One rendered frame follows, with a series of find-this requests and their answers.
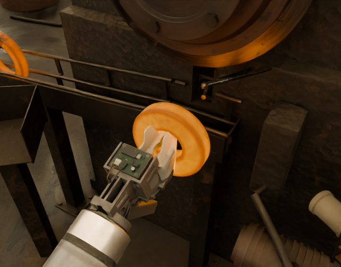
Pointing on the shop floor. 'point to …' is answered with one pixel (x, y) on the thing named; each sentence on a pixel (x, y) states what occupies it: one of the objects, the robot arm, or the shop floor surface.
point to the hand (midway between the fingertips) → (170, 133)
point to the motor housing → (261, 255)
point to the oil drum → (27, 5)
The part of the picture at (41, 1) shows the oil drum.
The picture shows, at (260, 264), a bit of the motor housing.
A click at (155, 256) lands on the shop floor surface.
